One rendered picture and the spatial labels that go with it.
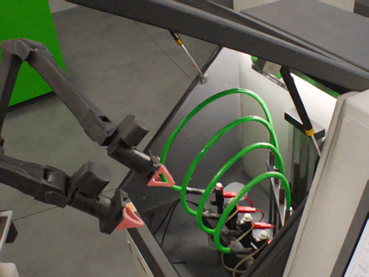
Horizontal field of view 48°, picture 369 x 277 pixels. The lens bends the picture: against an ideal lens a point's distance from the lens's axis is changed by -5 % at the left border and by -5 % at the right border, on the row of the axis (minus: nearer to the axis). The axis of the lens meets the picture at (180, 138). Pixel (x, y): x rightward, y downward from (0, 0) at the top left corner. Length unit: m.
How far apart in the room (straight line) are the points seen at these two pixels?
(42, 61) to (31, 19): 2.97
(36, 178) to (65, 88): 0.37
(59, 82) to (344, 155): 0.80
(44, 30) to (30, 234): 2.09
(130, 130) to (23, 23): 3.25
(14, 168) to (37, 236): 2.04
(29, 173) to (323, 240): 0.67
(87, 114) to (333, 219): 0.69
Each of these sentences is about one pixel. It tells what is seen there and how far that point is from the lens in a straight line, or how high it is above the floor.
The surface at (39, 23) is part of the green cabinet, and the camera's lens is 4.33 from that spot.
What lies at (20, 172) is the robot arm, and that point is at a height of 1.45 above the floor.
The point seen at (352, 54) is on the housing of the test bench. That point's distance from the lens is 1.22.
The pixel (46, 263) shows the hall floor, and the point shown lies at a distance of 2.82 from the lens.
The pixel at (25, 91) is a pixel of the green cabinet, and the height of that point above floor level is 0.18.
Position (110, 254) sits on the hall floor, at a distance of 2.72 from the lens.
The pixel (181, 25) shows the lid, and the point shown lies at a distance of 0.63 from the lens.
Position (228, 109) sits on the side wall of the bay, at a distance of 1.64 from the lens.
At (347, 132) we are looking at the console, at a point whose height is 1.49.
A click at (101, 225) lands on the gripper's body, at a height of 1.25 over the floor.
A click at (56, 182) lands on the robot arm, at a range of 1.00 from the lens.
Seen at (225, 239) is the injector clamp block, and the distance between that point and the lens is 1.37.
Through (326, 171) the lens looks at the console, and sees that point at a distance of 0.97.
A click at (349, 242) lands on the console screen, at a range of 0.95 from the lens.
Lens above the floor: 1.99
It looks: 34 degrees down
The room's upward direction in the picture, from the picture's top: 8 degrees counter-clockwise
